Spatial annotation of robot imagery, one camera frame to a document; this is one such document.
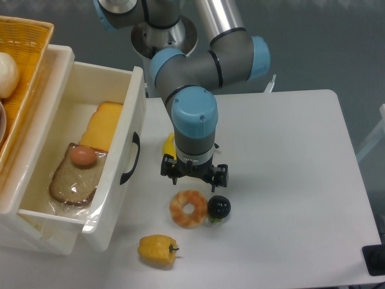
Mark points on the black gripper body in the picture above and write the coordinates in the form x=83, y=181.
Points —
x=201, y=171

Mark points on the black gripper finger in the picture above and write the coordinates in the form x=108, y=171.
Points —
x=219, y=176
x=169, y=168

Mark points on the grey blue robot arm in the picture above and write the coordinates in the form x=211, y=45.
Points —
x=166, y=39

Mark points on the white drawer cabinet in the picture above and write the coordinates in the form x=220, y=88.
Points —
x=17, y=231

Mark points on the yellow banana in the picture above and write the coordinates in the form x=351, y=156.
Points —
x=169, y=147

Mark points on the black round fruit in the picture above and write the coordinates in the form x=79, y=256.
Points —
x=219, y=208

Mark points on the orange glazed donut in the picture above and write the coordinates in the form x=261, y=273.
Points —
x=188, y=208

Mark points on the yellow toast slice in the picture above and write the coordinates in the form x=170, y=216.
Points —
x=101, y=126

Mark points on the yellow bell pepper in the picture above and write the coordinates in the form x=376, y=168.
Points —
x=158, y=249

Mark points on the brown egg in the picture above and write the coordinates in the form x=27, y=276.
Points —
x=82, y=156

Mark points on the brown bread slice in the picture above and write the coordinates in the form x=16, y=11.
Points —
x=76, y=185

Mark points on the black device at edge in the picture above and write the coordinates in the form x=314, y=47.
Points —
x=374, y=259

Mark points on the white round bun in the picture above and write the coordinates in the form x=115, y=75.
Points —
x=7, y=75

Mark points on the yellow woven basket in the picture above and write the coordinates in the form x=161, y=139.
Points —
x=25, y=41

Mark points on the white frame at right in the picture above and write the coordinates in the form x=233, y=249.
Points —
x=372, y=139

